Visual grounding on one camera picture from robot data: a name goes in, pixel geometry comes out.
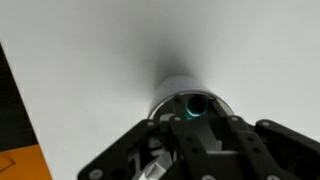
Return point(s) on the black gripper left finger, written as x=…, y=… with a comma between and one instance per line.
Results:
x=116, y=153

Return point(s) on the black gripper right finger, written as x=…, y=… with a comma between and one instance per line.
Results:
x=283, y=150

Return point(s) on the white ceramic mug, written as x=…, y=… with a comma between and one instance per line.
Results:
x=176, y=85

